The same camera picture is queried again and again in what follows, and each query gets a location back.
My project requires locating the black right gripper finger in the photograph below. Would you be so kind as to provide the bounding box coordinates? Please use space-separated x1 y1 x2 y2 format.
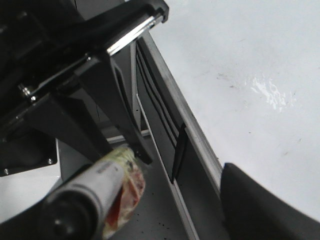
220 163 320 240

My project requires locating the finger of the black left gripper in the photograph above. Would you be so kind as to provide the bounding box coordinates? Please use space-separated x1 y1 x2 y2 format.
74 54 153 165

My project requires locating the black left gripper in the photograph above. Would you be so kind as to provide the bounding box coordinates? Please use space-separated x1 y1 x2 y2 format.
0 0 169 177

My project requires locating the black white marker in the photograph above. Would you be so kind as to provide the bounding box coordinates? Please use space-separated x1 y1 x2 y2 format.
38 146 146 240

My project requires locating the white whiteboard with grey frame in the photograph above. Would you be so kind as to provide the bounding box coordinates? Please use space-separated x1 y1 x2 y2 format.
150 0 320 220

